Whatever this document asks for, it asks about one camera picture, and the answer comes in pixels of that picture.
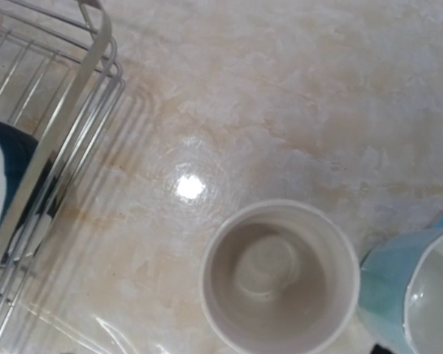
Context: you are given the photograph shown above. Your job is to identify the light blue faceted cup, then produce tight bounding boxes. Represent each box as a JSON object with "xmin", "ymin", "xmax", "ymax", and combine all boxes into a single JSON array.
[{"xmin": 358, "ymin": 217, "xmax": 443, "ymax": 353}]

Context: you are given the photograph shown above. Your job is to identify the steel wire dish rack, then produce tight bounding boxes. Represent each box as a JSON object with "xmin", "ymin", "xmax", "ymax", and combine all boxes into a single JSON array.
[{"xmin": 0, "ymin": 1, "xmax": 125, "ymax": 331}]

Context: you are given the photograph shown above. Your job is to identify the teal and white bowl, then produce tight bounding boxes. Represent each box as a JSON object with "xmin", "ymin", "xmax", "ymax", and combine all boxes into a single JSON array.
[{"xmin": 0, "ymin": 122, "xmax": 57, "ymax": 259}]

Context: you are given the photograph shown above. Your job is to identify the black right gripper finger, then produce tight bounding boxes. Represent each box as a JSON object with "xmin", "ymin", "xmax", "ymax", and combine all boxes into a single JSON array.
[{"xmin": 370, "ymin": 344, "xmax": 395, "ymax": 354}]

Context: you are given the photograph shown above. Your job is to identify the light green mug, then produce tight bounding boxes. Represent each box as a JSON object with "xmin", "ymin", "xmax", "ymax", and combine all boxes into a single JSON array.
[{"xmin": 199, "ymin": 199, "xmax": 360, "ymax": 353}]

